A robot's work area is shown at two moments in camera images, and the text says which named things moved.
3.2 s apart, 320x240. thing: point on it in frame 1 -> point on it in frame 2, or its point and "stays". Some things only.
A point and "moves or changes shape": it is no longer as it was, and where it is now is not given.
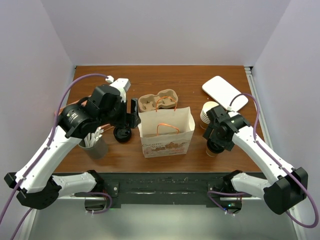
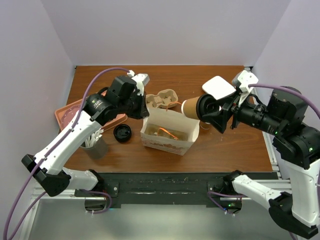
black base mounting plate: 140,190 stays
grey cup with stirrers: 94,145 stays
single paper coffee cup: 212,154 -> 194,108
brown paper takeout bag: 166,133 moves or changes shape
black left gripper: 134,109 -> 143,111
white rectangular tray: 221,92 stays
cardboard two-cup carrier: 166,98 stays
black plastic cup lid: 214,147 -> 206,104
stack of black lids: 122,134 stays
